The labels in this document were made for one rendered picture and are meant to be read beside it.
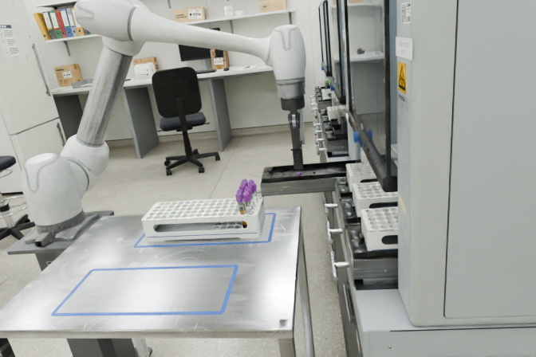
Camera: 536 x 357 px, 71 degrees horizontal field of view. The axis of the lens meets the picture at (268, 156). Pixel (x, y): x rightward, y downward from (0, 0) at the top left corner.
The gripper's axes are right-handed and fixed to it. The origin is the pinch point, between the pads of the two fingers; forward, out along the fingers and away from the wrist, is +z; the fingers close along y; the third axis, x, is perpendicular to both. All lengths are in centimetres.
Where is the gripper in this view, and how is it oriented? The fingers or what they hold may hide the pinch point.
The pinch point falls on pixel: (297, 157)
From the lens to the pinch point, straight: 124.6
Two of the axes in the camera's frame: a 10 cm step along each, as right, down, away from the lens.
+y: 0.8, -3.3, 9.4
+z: 1.2, 9.4, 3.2
